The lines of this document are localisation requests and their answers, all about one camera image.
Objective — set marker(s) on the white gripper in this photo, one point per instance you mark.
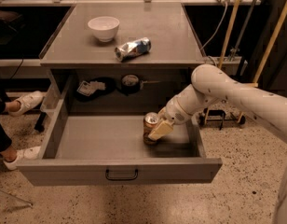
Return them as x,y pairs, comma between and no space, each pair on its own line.
175,110

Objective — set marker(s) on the orange soda can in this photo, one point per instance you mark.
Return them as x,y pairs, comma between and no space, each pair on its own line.
150,120

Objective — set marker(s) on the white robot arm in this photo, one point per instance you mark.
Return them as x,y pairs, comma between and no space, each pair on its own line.
251,187

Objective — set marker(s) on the crushed blue silver can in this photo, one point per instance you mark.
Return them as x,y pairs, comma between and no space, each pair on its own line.
133,49

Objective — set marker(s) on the grey open drawer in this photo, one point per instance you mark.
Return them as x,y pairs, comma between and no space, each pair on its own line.
79,147

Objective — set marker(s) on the grey cabinet counter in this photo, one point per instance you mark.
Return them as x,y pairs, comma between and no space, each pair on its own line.
174,51

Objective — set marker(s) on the yellow hand truck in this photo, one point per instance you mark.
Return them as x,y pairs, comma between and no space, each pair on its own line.
261,40

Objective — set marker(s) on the black tape roll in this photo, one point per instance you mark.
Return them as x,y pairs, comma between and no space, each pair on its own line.
130,84

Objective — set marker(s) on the white card pack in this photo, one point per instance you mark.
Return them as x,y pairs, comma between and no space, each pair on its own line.
89,88

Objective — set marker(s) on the white ceramic bowl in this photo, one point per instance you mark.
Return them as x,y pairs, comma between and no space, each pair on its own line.
104,28

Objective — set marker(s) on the upper white sneaker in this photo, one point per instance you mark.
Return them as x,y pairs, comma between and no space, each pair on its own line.
26,103

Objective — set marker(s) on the white sneaker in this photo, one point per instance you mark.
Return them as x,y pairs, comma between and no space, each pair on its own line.
26,103
30,153

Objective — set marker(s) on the lower white sneaker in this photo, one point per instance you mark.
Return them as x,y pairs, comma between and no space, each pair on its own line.
30,153

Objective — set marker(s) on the black drawer handle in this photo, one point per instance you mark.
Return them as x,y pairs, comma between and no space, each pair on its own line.
111,175

